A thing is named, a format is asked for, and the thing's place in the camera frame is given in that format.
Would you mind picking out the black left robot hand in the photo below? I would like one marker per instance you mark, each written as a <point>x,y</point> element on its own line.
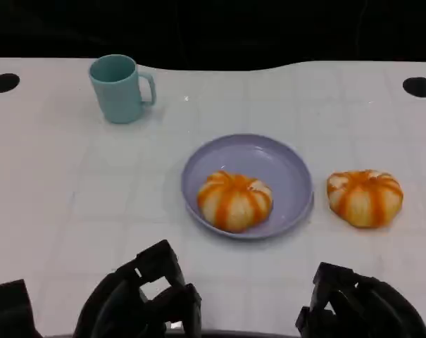
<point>121,306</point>

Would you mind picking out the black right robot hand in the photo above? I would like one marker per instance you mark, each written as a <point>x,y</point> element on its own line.
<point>364,313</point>

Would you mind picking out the orange and white bread roll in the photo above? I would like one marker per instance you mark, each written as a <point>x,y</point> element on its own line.
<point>364,200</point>
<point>233,202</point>

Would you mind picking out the lilac plate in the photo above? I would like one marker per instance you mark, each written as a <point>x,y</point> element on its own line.
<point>269,158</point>

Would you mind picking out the pale green mug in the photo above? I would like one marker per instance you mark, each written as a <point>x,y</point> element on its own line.
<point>117,95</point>

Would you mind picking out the black table grommet hole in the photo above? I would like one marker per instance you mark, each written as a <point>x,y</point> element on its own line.
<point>4,83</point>
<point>419,87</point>

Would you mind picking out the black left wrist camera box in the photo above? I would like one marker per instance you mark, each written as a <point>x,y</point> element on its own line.
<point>12,310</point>

